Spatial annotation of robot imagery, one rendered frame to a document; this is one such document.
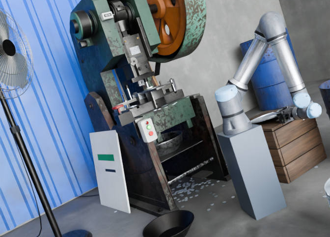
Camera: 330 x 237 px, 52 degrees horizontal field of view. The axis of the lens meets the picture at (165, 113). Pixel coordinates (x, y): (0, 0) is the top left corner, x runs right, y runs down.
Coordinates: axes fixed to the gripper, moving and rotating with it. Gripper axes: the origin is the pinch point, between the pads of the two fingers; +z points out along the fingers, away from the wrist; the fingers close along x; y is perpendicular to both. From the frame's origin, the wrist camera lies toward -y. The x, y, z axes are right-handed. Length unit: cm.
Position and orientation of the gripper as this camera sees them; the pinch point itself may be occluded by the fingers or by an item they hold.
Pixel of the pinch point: (279, 115)
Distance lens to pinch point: 215.1
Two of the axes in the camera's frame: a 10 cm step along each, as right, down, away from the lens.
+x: 3.6, 9.3, 0.0
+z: -2.5, 1.0, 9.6
